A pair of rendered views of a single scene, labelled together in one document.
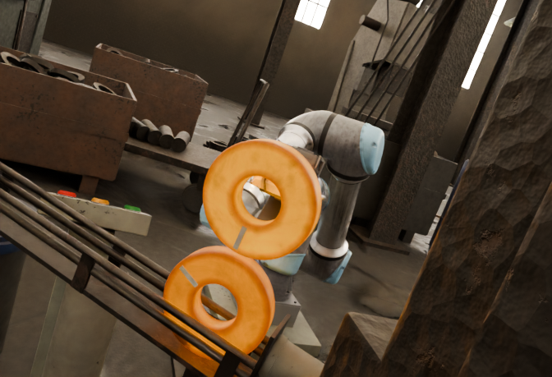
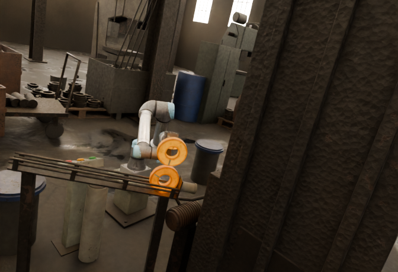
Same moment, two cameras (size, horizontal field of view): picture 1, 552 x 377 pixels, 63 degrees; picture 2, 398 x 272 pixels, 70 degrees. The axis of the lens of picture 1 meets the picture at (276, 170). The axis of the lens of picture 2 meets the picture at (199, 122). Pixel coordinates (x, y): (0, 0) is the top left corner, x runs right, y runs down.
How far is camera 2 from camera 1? 97 cm
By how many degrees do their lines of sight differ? 30
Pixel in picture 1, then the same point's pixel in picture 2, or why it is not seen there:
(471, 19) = (170, 5)
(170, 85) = not seen: outside the picture
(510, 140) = (232, 147)
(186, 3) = not seen: outside the picture
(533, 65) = (233, 138)
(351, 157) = (166, 116)
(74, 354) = (98, 213)
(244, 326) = (173, 182)
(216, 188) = (161, 152)
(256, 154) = (170, 142)
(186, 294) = (156, 180)
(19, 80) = not seen: outside the picture
